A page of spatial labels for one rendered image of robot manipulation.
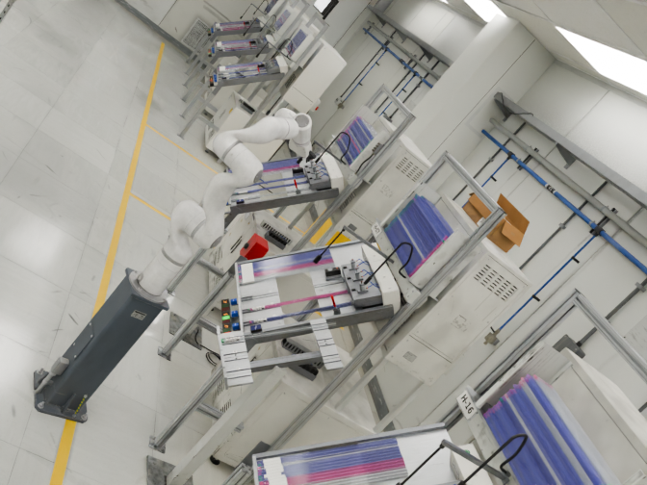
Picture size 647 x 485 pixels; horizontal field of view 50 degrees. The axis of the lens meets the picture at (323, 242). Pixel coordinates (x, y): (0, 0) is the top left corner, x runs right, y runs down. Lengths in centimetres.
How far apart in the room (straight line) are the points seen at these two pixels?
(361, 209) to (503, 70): 240
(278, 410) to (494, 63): 398
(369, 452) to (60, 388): 141
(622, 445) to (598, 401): 18
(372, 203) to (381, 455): 236
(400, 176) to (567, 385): 234
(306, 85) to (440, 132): 185
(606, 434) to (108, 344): 197
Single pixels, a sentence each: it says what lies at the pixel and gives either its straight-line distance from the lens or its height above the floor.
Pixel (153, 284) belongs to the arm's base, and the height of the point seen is 76.
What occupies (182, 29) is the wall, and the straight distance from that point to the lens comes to 1161.
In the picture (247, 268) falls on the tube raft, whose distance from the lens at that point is 370.
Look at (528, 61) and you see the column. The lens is 654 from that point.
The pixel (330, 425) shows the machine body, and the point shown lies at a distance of 359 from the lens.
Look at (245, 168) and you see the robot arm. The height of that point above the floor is 143.
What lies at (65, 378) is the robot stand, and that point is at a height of 18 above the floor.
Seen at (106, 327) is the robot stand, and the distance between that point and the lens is 305.
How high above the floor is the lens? 208
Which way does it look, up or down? 15 degrees down
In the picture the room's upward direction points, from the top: 41 degrees clockwise
